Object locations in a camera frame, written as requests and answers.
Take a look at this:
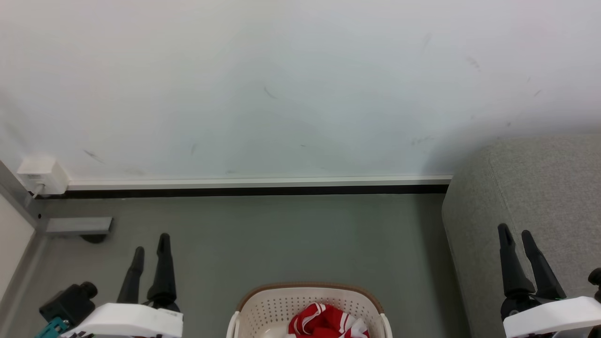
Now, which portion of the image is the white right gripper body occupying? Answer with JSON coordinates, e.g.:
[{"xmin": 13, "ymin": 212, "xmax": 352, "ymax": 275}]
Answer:
[{"xmin": 500, "ymin": 290, "xmax": 601, "ymax": 338}]

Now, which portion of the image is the red and white garment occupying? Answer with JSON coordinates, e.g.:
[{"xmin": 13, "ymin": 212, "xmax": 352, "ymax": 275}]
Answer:
[{"xmin": 287, "ymin": 303, "xmax": 370, "ymax": 338}]

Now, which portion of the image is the grey fabric sofa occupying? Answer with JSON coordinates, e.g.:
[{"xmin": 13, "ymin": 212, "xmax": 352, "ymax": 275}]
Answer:
[{"xmin": 441, "ymin": 135, "xmax": 601, "ymax": 338}]

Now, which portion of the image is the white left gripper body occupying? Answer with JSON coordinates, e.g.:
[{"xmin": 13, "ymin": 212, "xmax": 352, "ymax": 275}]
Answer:
[{"xmin": 60, "ymin": 303, "xmax": 184, "ymax": 338}]

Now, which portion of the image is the white wall cable trunking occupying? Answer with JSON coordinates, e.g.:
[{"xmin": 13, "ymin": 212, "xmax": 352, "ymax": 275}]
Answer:
[{"xmin": 67, "ymin": 175, "xmax": 454, "ymax": 191}]

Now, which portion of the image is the grey metal furniture frame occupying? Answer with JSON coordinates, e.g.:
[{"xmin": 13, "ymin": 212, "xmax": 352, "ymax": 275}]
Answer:
[{"xmin": 0, "ymin": 160, "xmax": 114, "ymax": 301}]

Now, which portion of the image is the cream perforated laundry basket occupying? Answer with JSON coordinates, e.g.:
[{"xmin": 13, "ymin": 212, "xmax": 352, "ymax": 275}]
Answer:
[{"xmin": 226, "ymin": 283, "xmax": 393, "ymax": 338}]

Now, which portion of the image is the teal camera connector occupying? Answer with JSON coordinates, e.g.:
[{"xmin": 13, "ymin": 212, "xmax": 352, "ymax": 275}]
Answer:
[{"xmin": 34, "ymin": 317, "xmax": 69, "ymax": 338}]

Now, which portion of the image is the white wall power box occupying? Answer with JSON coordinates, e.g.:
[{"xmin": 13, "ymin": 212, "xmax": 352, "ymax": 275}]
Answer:
[{"xmin": 17, "ymin": 157, "xmax": 70, "ymax": 196}]

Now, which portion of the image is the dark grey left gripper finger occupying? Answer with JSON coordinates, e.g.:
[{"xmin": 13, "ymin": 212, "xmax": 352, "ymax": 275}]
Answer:
[
  {"xmin": 117, "ymin": 246, "xmax": 146, "ymax": 304},
  {"xmin": 146, "ymin": 233, "xmax": 181, "ymax": 312}
]

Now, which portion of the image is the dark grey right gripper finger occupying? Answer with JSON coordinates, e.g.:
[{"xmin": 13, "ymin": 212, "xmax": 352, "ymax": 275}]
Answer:
[
  {"xmin": 498, "ymin": 223, "xmax": 536, "ymax": 299},
  {"xmin": 521, "ymin": 230, "xmax": 567, "ymax": 302}
]

